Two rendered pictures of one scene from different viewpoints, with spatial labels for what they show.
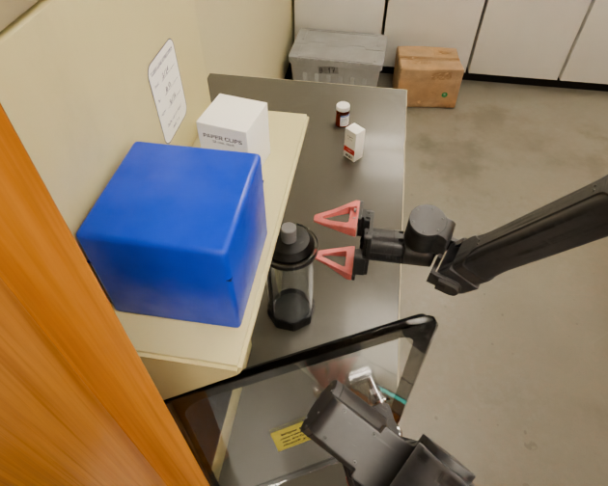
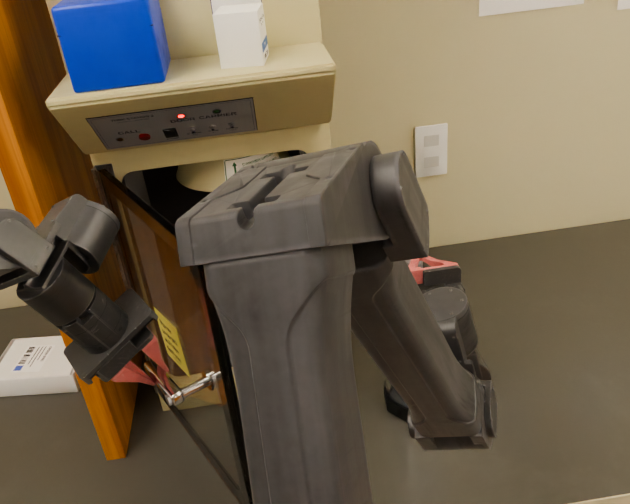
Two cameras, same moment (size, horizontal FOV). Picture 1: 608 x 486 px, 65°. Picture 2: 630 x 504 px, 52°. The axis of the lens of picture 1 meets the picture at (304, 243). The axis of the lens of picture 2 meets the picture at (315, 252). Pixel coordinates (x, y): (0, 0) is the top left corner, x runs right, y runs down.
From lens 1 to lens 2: 0.76 m
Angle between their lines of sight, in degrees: 59
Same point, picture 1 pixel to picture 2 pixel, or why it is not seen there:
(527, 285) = not seen: outside the picture
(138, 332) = not seen: hidden behind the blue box
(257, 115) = (236, 12)
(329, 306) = not seen: hidden behind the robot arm
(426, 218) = (441, 301)
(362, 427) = (57, 213)
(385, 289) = (517, 491)
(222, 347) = (60, 93)
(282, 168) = (245, 71)
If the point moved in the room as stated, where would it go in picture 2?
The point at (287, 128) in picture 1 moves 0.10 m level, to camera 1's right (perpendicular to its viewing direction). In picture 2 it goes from (303, 62) to (330, 85)
